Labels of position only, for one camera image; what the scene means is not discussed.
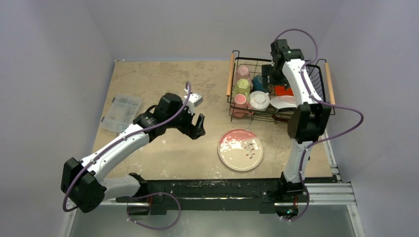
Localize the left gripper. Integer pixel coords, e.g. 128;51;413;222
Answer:
166;101;205;139

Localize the dark blue bowl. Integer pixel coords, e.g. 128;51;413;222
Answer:
251;74;269;93

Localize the light pink faceted mug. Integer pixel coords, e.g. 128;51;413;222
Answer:
233;65;250;85

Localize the orange small plate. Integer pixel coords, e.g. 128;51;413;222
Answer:
274;86;293;96

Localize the green faceted mug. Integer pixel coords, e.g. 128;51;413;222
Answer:
232;79;252;98

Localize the white handled cup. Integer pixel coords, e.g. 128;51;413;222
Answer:
249;91;270;111

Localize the green rimmed white plate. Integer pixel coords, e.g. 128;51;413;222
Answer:
270;95;297;110

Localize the salmon pink mug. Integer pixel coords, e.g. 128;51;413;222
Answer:
232;94;253;118

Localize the large white bottom plate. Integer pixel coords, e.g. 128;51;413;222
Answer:
218;129;264;172

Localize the red rimmed plate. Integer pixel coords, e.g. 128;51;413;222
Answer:
275;108;295;119

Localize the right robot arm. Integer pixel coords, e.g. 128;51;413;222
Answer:
261;39;332;201

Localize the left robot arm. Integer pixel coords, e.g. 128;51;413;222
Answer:
61;93;206;213

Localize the clear plastic organizer box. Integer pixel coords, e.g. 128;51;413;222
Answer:
100;94;142;133

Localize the black wire dish rack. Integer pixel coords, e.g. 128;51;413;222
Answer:
226;50;336;125

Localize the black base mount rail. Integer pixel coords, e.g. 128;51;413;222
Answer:
116;178;310;217

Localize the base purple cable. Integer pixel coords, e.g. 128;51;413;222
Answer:
126;192;182;231

